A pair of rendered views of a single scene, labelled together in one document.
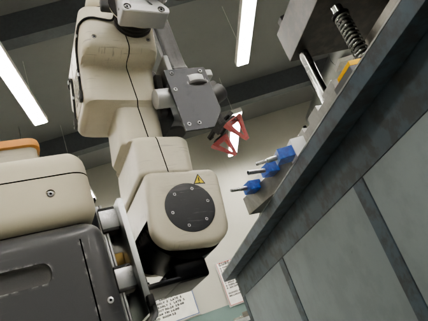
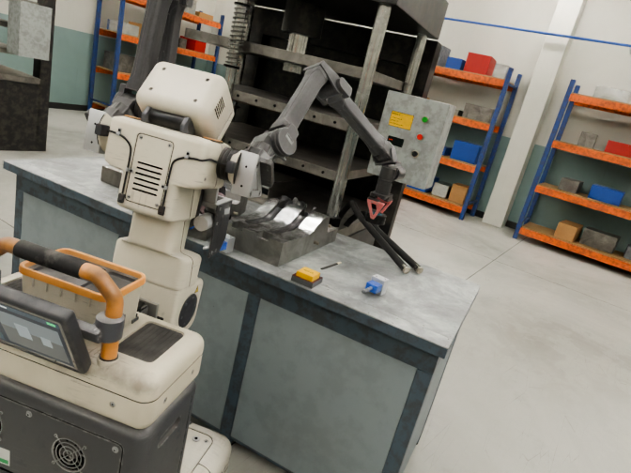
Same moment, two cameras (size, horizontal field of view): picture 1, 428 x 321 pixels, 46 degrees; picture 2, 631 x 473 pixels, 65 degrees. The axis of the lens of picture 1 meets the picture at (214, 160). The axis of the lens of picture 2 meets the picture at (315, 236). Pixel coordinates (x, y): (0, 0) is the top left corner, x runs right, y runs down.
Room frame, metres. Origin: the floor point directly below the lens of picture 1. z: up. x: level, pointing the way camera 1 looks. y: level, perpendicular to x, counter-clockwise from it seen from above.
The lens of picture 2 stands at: (-0.09, 0.89, 1.43)
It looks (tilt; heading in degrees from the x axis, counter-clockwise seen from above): 17 degrees down; 308
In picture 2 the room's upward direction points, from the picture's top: 14 degrees clockwise
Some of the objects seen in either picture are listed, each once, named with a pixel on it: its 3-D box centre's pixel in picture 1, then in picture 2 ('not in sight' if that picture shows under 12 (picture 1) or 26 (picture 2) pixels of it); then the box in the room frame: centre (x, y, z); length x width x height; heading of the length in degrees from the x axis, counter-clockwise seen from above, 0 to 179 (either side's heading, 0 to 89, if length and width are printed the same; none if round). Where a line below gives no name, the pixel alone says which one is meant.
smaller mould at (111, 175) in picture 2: not in sight; (130, 176); (1.95, -0.26, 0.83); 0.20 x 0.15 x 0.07; 106
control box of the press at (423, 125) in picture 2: not in sight; (380, 242); (1.17, -1.23, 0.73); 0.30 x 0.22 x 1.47; 16
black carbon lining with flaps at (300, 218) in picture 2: not in sight; (284, 213); (1.18, -0.48, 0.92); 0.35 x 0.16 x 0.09; 106
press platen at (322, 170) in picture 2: not in sight; (281, 146); (2.01, -1.23, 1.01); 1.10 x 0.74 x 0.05; 16
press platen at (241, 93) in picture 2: not in sight; (290, 104); (2.01, -1.23, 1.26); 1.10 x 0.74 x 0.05; 16
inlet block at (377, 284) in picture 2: not in sight; (372, 287); (0.70, -0.47, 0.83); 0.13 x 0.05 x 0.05; 98
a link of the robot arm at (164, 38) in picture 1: (165, 41); (166, 53); (1.36, 0.01, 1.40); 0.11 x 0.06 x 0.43; 28
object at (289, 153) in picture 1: (280, 156); (216, 245); (1.16, -0.15, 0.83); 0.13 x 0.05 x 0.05; 102
